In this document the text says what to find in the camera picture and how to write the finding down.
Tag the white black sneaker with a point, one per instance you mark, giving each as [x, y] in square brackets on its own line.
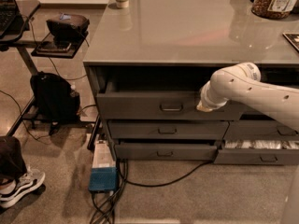
[11, 191]

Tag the black backpack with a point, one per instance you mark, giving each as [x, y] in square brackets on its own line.
[55, 97]

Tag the black smartphone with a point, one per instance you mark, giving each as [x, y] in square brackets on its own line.
[55, 47]

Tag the dark trouser leg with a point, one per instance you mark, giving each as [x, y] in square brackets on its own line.
[12, 165]

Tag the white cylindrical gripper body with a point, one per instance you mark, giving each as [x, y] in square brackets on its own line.
[206, 102]

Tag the grey drawer cabinet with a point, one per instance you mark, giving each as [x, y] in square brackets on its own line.
[179, 43]

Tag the black side desk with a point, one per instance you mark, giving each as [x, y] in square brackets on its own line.
[12, 39]

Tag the dark tablet on counter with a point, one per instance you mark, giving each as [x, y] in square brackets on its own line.
[293, 39]

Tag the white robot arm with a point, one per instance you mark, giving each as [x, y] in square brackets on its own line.
[242, 83]

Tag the glass jar of nuts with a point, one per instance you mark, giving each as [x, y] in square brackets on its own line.
[273, 9]

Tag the black laptop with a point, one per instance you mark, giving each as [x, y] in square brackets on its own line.
[9, 10]

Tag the blue and white box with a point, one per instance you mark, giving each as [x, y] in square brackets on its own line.
[104, 172]

